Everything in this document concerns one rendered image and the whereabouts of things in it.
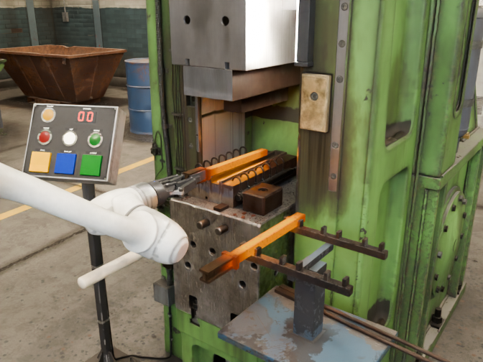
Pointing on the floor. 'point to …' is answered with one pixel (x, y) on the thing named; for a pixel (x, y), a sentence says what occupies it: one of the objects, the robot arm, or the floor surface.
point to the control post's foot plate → (111, 357)
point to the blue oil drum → (139, 95)
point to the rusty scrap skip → (62, 72)
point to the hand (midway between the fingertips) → (195, 176)
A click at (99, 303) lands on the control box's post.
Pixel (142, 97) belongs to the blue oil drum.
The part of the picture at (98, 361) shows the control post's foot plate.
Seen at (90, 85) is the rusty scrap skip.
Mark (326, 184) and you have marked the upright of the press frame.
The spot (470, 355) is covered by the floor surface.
